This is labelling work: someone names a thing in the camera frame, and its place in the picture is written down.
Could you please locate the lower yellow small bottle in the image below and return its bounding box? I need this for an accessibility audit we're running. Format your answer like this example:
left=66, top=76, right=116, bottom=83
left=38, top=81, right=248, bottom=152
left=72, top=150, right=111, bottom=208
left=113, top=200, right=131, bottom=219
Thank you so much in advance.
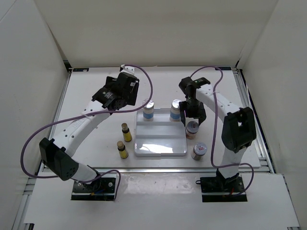
left=117, top=141, right=129, bottom=159

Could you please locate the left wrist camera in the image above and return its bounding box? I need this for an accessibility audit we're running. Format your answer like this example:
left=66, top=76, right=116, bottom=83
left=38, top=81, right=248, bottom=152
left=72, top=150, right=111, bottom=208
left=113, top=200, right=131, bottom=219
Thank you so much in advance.
left=119, top=64, right=135, bottom=75

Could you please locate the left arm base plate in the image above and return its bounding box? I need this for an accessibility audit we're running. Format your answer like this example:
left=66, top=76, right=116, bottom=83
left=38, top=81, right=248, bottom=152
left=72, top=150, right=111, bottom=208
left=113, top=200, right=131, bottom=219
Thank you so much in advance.
left=71, top=173, right=117, bottom=201

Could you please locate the yellow small bottle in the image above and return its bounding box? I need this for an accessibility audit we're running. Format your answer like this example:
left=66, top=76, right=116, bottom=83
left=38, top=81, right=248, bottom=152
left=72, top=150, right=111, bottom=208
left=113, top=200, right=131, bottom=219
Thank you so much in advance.
left=117, top=141, right=129, bottom=159
left=121, top=123, right=132, bottom=142

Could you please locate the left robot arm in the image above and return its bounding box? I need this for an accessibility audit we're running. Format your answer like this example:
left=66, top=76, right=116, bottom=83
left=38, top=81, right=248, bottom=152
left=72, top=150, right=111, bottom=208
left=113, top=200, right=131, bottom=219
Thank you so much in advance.
left=39, top=68, right=139, bottom=192

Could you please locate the upper yellow small bottle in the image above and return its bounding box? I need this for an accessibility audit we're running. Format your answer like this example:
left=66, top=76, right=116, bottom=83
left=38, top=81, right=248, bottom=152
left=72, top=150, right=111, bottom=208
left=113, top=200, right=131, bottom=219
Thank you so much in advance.
left=121, top=123, right=132, bottom=142

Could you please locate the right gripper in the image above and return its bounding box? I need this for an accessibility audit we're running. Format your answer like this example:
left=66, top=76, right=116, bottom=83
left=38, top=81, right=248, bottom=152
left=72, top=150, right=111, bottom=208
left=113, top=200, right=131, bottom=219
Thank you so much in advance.
left=178, top=98, right=207, bottom=125

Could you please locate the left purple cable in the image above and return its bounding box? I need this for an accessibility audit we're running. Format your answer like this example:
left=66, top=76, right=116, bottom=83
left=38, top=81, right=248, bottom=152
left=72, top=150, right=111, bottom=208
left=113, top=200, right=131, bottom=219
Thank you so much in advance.
left=20, top=64, right=154, bottom=201

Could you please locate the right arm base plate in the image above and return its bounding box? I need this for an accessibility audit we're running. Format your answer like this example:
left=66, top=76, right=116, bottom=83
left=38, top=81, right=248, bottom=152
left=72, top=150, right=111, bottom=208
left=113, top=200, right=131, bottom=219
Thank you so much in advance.
left=195, top=176, right=248, bottom=203

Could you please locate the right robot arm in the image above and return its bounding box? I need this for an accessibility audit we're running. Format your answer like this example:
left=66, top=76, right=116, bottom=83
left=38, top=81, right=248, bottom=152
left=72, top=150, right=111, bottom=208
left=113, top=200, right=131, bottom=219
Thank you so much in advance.
left=178, top=77, right=257, bottom=192

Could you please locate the spice jar red label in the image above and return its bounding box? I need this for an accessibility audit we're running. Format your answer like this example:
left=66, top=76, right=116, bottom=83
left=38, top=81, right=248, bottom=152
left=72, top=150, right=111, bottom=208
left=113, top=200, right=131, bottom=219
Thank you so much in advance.
left=186, top=121, right=199, bottom=139
left=191, top=142, right=207, bottom=161

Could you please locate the white divided tray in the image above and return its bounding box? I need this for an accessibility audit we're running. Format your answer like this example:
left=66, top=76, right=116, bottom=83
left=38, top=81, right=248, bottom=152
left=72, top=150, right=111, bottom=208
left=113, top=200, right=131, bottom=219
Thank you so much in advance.
left=134, top=108, right=187, bottom=157

